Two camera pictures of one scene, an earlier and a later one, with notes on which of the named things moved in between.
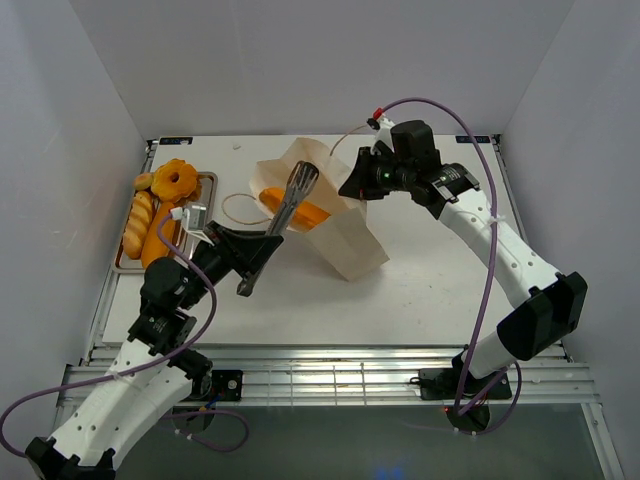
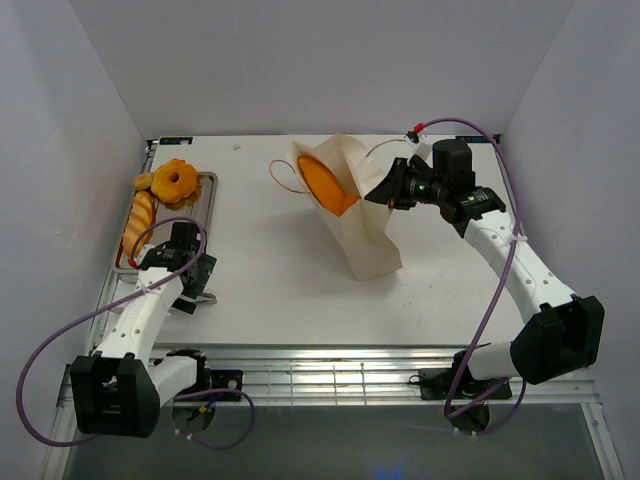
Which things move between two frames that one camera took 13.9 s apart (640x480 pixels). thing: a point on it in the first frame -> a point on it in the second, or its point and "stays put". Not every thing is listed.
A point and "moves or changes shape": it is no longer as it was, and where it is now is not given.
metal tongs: x=302 y=179 moves or changes shape
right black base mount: x=445 y=383 stays put
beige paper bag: x=348 y=233 moves or changes shape
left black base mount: x=227 y=383 stays put
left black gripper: x=251 y=250 -> x=206 y=264
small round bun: x=142 y=181 stays put
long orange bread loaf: x=152 y=246 -> x=326 y=187
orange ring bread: x=176 y=180 stays put
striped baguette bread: x=138 y=225 stays put
